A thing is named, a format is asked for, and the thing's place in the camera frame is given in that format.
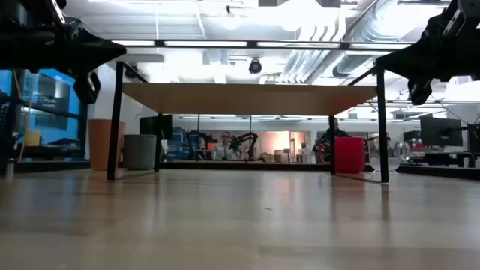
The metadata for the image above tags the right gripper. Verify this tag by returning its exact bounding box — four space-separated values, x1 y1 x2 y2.
375 22 480 82

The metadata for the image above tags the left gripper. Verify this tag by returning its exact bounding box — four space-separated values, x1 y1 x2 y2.
0 20 128 74

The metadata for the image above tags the clear glass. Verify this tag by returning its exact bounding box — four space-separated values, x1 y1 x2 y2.
369 141 412 173

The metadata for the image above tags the terracotta tall cup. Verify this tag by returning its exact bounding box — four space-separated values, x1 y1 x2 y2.
88 118 127 172

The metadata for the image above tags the grey mug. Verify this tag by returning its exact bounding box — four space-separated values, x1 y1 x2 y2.
123 133 158 172

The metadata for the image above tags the red mug with handle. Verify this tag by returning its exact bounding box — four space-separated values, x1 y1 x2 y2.
318 136 366 174

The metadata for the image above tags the person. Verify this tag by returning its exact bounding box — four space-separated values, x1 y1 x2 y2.
313 118 352 151
215 130 236 161

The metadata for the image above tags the yellow container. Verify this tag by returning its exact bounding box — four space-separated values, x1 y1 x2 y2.
24 130 41 146

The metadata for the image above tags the black standing desk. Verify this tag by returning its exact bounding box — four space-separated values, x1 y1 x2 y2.
14 137 86 161

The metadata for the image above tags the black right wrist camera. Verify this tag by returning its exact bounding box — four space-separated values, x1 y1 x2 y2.
407 76 434 106

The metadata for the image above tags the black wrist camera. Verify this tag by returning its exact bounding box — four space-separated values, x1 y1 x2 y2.
407 76 434 106
73 70 101 105

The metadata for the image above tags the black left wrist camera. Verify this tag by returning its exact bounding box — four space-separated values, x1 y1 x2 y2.
73 70 101 105

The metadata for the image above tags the wooden shelf black metal frame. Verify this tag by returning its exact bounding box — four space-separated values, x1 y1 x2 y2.
106 61 390 184

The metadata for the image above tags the black aluminium rig frame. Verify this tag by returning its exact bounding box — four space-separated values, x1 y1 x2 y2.
0 159 480 182

